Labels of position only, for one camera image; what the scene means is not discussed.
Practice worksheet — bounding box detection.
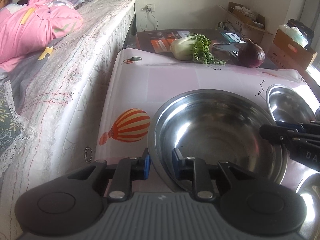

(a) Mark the large steel bowl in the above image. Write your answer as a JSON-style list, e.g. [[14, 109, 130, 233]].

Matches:
[[148, 89, 287, 192]]

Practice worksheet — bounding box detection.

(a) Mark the small steel bowl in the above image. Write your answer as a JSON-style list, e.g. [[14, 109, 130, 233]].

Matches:
[[266, 84, 317, 124]]

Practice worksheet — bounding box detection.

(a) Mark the steel bowl at edge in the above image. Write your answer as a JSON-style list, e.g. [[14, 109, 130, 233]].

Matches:
[[296, 173, 320, 240]]

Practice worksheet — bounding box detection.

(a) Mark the pink balloon tablecloth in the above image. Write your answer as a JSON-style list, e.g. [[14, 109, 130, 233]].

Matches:
[[94, 48, 320, 196]]

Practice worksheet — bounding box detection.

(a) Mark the cardboard box with label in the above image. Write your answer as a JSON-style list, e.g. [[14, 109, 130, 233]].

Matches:
[[267, 29, 318, 70]]

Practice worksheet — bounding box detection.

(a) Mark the white mattress bed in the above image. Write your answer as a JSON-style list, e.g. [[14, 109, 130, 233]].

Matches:
[[1, 0, 136, 239]]

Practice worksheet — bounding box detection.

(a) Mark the white plastic bag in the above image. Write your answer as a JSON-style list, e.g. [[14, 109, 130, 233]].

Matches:
[[278, 24, 308, 48]]

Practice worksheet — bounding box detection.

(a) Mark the black bag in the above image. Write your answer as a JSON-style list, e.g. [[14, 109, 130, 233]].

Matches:
[[287, 19, 315, 49]]

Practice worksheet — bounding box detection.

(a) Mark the napa cabbage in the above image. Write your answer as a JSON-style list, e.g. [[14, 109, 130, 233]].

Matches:
[[170, 34, 226, 65]]

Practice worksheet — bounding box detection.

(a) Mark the open cardboard box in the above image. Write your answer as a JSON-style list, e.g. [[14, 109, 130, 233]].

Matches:
[[220, 2, 272, 45]]

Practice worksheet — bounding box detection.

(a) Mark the pink blanket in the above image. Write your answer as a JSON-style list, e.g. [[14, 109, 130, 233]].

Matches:
[[1, 0, 83, 72]]

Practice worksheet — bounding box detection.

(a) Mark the wall power socket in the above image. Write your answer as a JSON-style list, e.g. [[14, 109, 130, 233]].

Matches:
[[145, 4, 155, 13]]

